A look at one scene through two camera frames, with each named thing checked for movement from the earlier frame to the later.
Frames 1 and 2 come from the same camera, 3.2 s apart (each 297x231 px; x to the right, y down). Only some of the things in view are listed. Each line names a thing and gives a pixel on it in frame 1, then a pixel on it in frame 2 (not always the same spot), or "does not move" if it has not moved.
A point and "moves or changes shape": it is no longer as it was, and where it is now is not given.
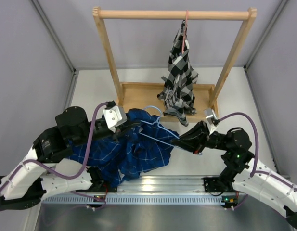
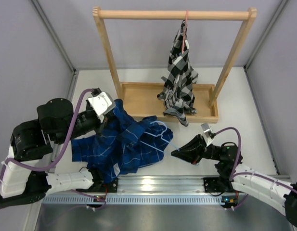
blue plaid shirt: (145, 144) moves or changes shape
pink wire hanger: (185, 32) does not move
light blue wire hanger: (160, 123) → (161, 134)
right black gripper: (192, 140) → (193, 151)
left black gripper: (122, 128) → (99, 122)
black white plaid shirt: (178, 91) does not move
